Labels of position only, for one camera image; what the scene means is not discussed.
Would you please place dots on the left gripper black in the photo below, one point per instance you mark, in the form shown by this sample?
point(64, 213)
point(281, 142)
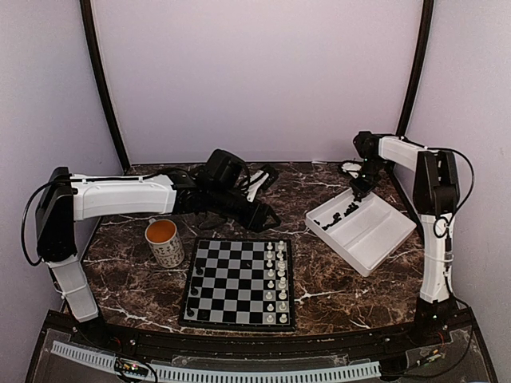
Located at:
point(259, 215)

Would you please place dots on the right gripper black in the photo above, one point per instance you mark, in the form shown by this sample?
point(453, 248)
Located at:
point(363, 190)

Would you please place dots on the white plastic tray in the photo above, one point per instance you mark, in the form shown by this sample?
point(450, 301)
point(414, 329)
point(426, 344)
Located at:
point(365, 238)

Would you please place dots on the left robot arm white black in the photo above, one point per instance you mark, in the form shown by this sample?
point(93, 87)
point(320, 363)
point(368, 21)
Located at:
point(223, 186)

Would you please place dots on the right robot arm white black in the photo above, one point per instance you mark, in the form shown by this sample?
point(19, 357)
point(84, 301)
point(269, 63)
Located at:
point(435, 195)

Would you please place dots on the black chess pieces in tray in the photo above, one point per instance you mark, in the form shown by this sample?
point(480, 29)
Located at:
point(337, 217)

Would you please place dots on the black silver chess board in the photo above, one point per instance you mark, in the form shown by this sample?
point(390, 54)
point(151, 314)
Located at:
point(231, 287)

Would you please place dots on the white chess pieces row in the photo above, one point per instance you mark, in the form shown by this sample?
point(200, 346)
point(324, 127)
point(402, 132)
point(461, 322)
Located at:
point(276, 285)

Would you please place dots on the patterned mug orange inside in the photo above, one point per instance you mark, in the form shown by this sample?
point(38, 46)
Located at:
point(164, 242)

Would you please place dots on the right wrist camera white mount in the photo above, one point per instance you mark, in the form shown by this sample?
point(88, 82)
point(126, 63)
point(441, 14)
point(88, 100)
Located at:
point(350, 168)

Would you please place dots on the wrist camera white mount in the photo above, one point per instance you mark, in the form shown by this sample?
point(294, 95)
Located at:
point(350, 168)
point(261, 180)

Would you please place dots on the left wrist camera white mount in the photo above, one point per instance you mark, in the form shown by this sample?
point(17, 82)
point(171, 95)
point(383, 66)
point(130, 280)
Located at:
point(261, 180)

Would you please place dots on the black aluminium front rail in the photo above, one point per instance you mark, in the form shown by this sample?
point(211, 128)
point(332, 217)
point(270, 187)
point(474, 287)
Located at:
point(392, 345)

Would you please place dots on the right black frame post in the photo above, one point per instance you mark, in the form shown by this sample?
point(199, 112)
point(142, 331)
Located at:
point(417, 66)

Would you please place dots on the black frame post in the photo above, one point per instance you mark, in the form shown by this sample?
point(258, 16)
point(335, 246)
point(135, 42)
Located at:
point(89, 27)
point(417, 66)

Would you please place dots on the left black frame post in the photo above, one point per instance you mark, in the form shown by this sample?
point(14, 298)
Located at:
point(89, 27)

